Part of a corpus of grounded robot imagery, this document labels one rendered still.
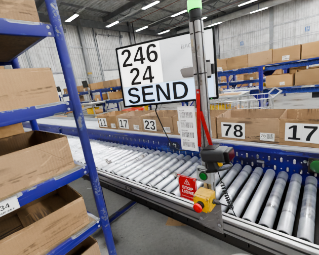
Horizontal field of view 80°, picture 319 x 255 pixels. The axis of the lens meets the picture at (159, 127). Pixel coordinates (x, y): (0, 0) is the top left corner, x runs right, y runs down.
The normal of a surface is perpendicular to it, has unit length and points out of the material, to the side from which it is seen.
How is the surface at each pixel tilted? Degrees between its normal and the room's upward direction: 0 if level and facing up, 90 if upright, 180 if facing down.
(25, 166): 91
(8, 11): 91
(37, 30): 90
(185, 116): 90
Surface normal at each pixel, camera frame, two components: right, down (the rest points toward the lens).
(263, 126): -0.63, 0.28
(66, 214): 0.73, 0.07
